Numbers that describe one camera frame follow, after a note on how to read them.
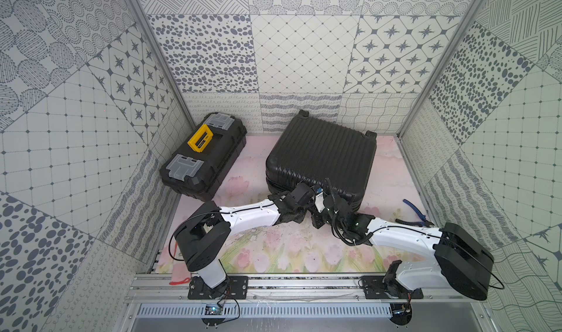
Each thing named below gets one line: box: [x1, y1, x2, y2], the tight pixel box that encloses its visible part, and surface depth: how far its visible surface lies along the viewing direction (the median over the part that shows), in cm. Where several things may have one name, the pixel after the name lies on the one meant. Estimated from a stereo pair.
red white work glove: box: [169, 277, 191, 286], surface depth 77 cm
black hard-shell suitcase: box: [264, 109, 377, 211], surface depth 87 cm
